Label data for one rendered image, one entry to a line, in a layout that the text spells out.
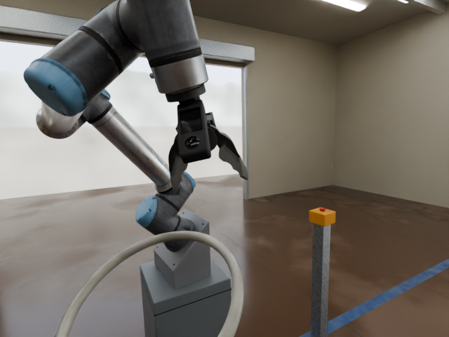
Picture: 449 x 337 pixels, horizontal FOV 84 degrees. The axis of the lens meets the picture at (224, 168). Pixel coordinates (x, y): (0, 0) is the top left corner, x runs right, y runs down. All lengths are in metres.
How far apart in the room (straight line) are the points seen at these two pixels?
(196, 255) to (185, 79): 1.05
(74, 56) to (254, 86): 5.86
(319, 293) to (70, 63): 1.85
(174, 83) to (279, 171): 6.32
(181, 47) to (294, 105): 6.60
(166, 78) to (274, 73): 6.25
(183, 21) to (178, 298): 1.16
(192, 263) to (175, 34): 1.12
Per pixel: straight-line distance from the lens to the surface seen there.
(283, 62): 6.89
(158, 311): 1.34
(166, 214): 1.27
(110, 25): 0.51
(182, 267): 1.33
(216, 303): 1.44
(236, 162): 0.48
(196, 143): 0.38
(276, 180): 6.66
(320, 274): 1.90
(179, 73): 0.41
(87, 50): 0.48
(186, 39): 0.42
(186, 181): 1.30
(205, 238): 0.83
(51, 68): 0.47
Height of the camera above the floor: 1.59
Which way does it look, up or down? 8 degrees down
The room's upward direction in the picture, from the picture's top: 1 degrees counter-clockwise
